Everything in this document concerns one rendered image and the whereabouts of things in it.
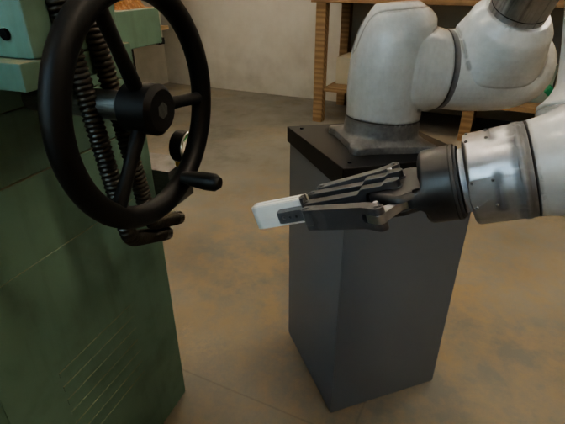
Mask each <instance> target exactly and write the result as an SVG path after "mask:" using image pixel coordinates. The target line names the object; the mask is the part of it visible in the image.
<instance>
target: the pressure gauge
mask: <svg viewBox="0 0 565 424"><path fill-rule="evenodd" d="M188 133H189V130H176V131H175V132H174V133H173V134H172V136H171V139H170V141H169V152H170V155H171V158H172V159H173V160H174V161H175V164H176V166H177V167H178V165H179V163H180V161H181V160H182V155H183V152H184V150H185V147H186V144H187V137H188Z"/></svg>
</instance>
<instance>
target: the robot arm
mask: <svg viewBox="0 0 565 424"><path fill-rule="evenodd" d="M558 1H559V0H481V1H480V2H478V3H476V4H475V5H474V6H473V8H472V10H471V11H470V12H469V13H468V14H467V15H466V16H465V17H464V18H463V19H462V21H461V22H460V23H459V24H458V25H457V26H456V28H455V29H444V28H442V27H438V26H437V21H438V18H437V16H436V14H435V12H434V11H433V10H432V9H431V8H430V7H429V6H426V5H425V4H424V3H423V2H421V1H401V2H390V3H377V4H375V5H374V6H373V7H372V9H371V10H370V12H369V13H368V15H367V16H366V17H365V18H364V19H363V21H362V24H361V26H360V28H359V30H358V32H357V35H356V38H355V41H354V44H353V47H352V51H351V59H350V65H349V72H348V78H347V89H346V117H345V122H344V124H343V125H331V126H330V127H329V133H330V134H332V135H334V136H335V137H336V138H337V139H338V140H339V141H340V142H341V143H342V144H343V145H344V146H345V147H347V148H348V150H349V153H350V154H351V155H353V156H368V155H386V154H418V156H417V162H416V167H408V168H405V169H403V168H400V165H399V162H392V163H390V164H388V165H386V166H384V167H380V168H378V169H374V170H371V171H368V172H363V173H359V174H357V175H353V176H350V177H347V178H342V179H338V180H335V181H332V182H328V183H322V184H320V185H319V186H318V187H317V188H318V190H315V191H311V192H310V193H308V194H306V193H305V194H300V195H295V196H291V197H286V198H282V199H274V200H269V201H265V202H260V203H256V204H255V205H254V206H253V207H252V208H251V209H252V212H253V215H254V216H255V219H256V223H257V224H258V227H259V229H266V228H272V227H278V226H283V225H293V224H298V223H304V222H305V224H306V226H307V228H308V230H309V231H332V230H371V231H378V232H383V231H387V230H388V229H389V224H388V220H390V219H391V218H393V217H399V216H405V215H410V214H412V213H415V212H418V211H423V212H425V213H426V216H427V218H428V219H429V221H431V222H433V223H439V222H446V221H452V220H464V219H466V217H468V212H473V215H474V218H475V220H476V221H477V222H478V223H479V224H488V223H494V222H500V221H507V220H519V219H534V218H535V217H540V216H565V7H564V17H563V27H562V44H561V53H560V61H559V67H558V73H557V80H556V84H555V87H554V88H553V90H552V93H551V94H550V95H549V97H548V98H547V99H546V100H545V101H544V102H543V103H541V104H540V105H538V106H537V107H536V113H535V118H532V119H527V120H524V122H523V121H520V122H518V121H515V122H511V123H509V124H507V125H501V126H497V127H493V128H489V129H483V130H479V131H474V132H471V133H464V135H463V136H462V148H460V149H457V146H454V145H453V144H450V145H445V146H438V147H436V145H434V144H432V143H430V142H429V141H427V140H425V139H423V138H422V137H421V136H420V135H419V128H420V116H421V112H422V111H427V110H431V109H450V110H461V111H489V110H501V109H510V108H513V107H516V106H520V105H522V104H524V103H527V102H530V101H531V100H532V99H534V98H537V97H538V96H539V95H540V94H542V93H543V92H544V90H545V89H546V88H547V86H548V85H549V83H550V81H551V80H552V78H553V75H554V72H555V70H556V66H557V52H556V48H555V45H554V44H553V42H552V38H553V35H554V30H553V24H552V18H551V15H550V14H551V12H552V10H553V9H554V8H555V7H556V5H557V3H558Z"/></svg>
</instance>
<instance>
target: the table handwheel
mask: <svg viewBox="0 0 565 424"><path fill-rule="evenodd" d="M119 1H122V0H66V1H65V3H64V4H63V6H62V7H61V9H60V11H59V12H58V14H57V15H56V17H55V20H54V22H53V24H52V25H51V27H50V31H49V33H48V35H47V38H46V41H45V46H44V49H43V52H42V56H41V61H40V70H39V78H38V90H35V91H32V92H28V93H22V92H21V99H22V102H23V104H24V106H25V107H26V108H28V109H30V110H35V111H38V115H39V122H40V132H41V136H42V141H43V144H44V148H45V152H46V155H47V157H48V160H49V163H50V166H51V168H52V170H53V172H54V174H55V176H56V178H57V180H58V182H59V184H60V185H61V187H62V188H63V190H64V191H65V192H66V194H67V196H68V197H69V198H70V200H71V201H72V202H73V203H74V204H75V205H76V206H77V208H78V209H80V210H81V211H82V212H83V213H84V214H86V215H87V216H89V217H90V218H92V219H94V220H95V221H97V222H99V223H101V224H103V225H106V226H109V227H113V228H118V229H126V230H127V229H137V228H140V227H144V226H147V225H150V224H153V223H155V222H157V221H158V220H160V219H161V218H163V217H164V216H165V215H167V214H168V213H169V212H171V211H172V210H173V209H174V208H175V207H176V206H177V204H178V203H179V202H180V201H181V200H182V198H183V197H184V195H185V194H186V192H187V191H188V190H189V188H190V186H189V185H186V184H184V183H181V182H180V175H181V173H182V172H197V171H198V169H199V166H200V164H201V161H202V159H203V154H204V151H205V147H206V143H207V139H208V135H209V123H210V114H211V88H210V79H209V68H208V62H207V59H206V55H205V51H204V48H203V43H202V41H201V38H200V35H199V33H198V30H197V27H196V25H195V23H194V22H193V19H192V17H191V15H190V13H189V12H188V10H187V9H186V7H185V6H184V4H183V3H182V1H181V0H141V1H144V2H147V3H149V4H150V5H151V6H153V7H154V8H156V9H157V10H158V11H159V12H160V13H162V15H163V16H164V17H165V18H166V20H167V21H168V22H169V24H170V25H171V26H172V28H173V30H174V31H175V33H176V35H177V38H178V39H179V42H180V44H181V46H182V50H183V53H184V55H185V58H186V62H187V68H188V72H189V77H190V84H191V93H187V94H183V95H179V96H171V94H170V92H169V91H168V89H167V88H166V87H165V86H164V85H162V84H160V83H151V82H142V81H141V80H140V77H139V75H138V73H137V71H136V70H135V67H134V65H133V63H132V61H131V59H130V57H129V54H128V52H127V50H126V49H125V47H124V43H123V41H122V39H121V37H120V35H119V32H118V29H117V27H116V25H115V22H114V20H113V17H112V15H111V13H110V11H109V9H108V7H110V6H111V5H113V4H114V3H116V2H119ZM95 21H96V23H97V25H98V27H99V29H100V31H101V33H102V35H103V38H104V39H105V41H106V43H107V45H108V48H109V49H110V51H111V53H112V56H113V58H114V61H115V63H116V65H117V67H118V69H119V72H120V74H121V77H122V78H123V80H124V84H123V85H122V86H121V87H120V88H119V90H110V89H101V88H94V89H95V90H96V92H95V94H96V96H97V97H96V99H95V102H96V105H95V107H96V108H97V112H98V113H99V116H100V117H102V118H103V119H111V120H117V121H118V123H119V125H120V126H121V128H122V129H123V130H125V131H127V132H130V135H129V142H128V145H127V150H126V153H125V157H124V164H123V167H122V171H121V173H120V177H119V182H118V186H117V188H116V192H115V195H114V200H111V199H109V198H108V197H107V196H106V195H104V194H103V193H102V192H101V191H100V190H99V189H98V187H97V186H96V185H95V183H94V182H93V180H92V179H91V178H90V176H89V174H88V172H87V169H86V168H85V166H84V164H83V161H82V158H81V155H80V152H79V150H78V146H77V140H76V136H75V131H74V125H73V118H72V115H76V116H81V114H82V112H80V111H79V108H80V107H78V106H77V104H78V102H77V101H76V97H77V96H75V95H74V92H75V91H74V90H73V80H74V74H75V70H76V65H77V59H78V56H79V54H80V50H81V48H82V44H83V42H84V40H85V38H86V36H87V33H88V31H89V30H90V28H91V27H92V25H93V23H94V22H95ZM189 105H192V111H191V121H190V128H189V133H188V138H187V144H186V147H185V150H184V152H183V155H182V160H181V161H180V163H179V165H178V168H177V170H176V171H175V173H174V175H173V176H172V179H171V180H170V182H169V183H168V184H167V185H166V186H165V187H164V188H163V189H162V191H161V192H160V193H159V194H157V195H156V196H155V197H154V198H153V199H151V200H149V201H148V202H145V203H143V204H140V205H134V206H128V203H129V197H130V194H131V190H132V186H133V182H134V179H135V173H136V169H137V167H138V163H139V160H140V155H141V152H142V149H143V145H144V143H145V138H146V135H163V134H164V133H165V132H166V131H167V130H168V129H169V127H170V126H171V124H172V121H173V118H174V113H175V109H178V108H181V107H185V106H189Z"/></svg>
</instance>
